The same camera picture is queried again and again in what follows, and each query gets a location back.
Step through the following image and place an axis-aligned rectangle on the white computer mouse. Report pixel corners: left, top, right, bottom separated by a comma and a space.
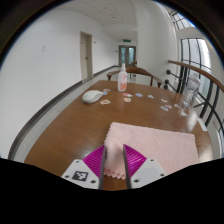
81, 89, 105, 105

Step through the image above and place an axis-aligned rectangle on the pink towel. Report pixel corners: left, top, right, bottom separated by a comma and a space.
103, 121, 200, 180

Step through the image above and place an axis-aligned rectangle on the white spray bottle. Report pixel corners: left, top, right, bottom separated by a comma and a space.
117, 62, 129, 92

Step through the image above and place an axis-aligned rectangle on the black railing with wooden handrail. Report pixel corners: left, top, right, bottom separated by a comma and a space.
163, 59, 224, 158

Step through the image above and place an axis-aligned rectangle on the brown wooden chair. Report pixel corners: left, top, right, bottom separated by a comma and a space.
106, 65, 164, 89

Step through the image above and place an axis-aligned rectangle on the tall black-framed window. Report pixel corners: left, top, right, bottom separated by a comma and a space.
180, 37, 213, 98

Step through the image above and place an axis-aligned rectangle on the clear plastic water bottle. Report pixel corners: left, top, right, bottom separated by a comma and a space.
182, 73, 202, 111

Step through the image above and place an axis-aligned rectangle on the small high black-framed window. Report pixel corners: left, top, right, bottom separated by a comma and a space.
169, 10, 196, 31

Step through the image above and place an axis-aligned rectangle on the beige single door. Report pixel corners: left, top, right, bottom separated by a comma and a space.
79, 31, 94, 81

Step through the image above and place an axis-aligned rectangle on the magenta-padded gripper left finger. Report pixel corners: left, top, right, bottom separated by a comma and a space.
61, 145, 108, 190

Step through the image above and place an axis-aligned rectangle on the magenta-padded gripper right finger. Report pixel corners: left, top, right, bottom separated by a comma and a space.
122, 143, 167, 190

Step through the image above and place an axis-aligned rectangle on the grey glazed double door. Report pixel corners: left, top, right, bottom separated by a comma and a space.
118, 45, 137, 67

